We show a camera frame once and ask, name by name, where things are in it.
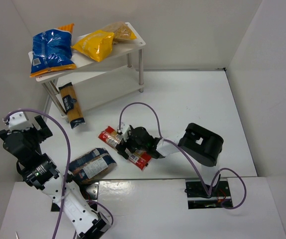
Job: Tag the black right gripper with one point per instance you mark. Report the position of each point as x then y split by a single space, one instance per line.
126 145

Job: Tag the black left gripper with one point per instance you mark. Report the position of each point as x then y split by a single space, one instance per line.
23 131

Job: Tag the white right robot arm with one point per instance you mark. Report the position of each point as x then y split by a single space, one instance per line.
195 143

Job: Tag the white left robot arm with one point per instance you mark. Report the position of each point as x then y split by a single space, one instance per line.
22 140

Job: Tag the dark blue pasta bag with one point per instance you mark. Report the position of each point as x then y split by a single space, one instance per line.
91 166

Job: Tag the white two-tier metal shelf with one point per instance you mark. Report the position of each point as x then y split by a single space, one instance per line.
94 88

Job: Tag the clear bag of pasta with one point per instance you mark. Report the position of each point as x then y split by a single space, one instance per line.
122 32

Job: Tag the blue label spaghetti pack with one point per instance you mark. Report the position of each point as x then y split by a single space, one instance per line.
71 105

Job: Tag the blue orange snack bag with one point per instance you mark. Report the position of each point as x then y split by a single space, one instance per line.
51 51

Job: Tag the yellow snack bag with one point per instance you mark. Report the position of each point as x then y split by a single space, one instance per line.
96 45

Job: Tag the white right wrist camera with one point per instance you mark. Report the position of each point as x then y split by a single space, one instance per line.
123 130

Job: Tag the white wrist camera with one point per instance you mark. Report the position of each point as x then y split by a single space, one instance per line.
19 121
123 130

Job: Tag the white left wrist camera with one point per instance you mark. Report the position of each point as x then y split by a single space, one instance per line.
19 121

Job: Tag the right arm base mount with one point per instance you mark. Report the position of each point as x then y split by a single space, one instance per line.
198 199

